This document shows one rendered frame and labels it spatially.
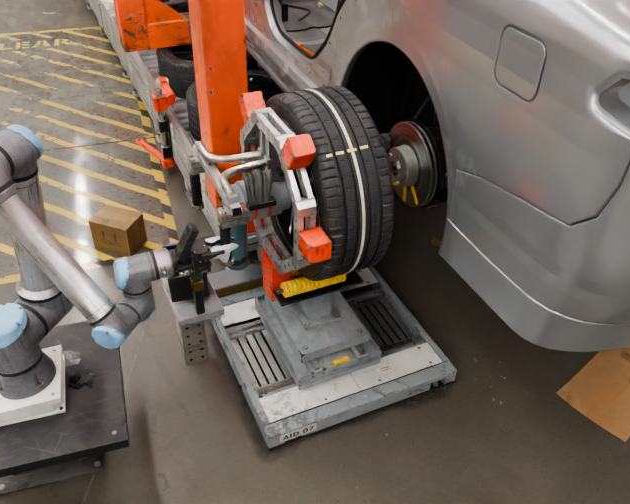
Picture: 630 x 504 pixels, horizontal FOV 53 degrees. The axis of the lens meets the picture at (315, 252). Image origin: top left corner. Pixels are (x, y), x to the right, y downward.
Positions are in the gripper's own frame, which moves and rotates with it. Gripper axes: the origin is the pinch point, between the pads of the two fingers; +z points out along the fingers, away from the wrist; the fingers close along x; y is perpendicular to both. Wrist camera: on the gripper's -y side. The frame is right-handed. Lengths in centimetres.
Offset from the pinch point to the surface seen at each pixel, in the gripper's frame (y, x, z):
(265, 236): 20.9, -24.2, 20.1
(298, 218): -10.6, 10.2, 18.3
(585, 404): 81, 55, 127
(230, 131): -6, -60, 20
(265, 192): -17.3, 2.6, 10.6
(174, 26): 19, -253, 45
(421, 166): -7, -8, 74
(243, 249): 25.0, -24.9, 11.4
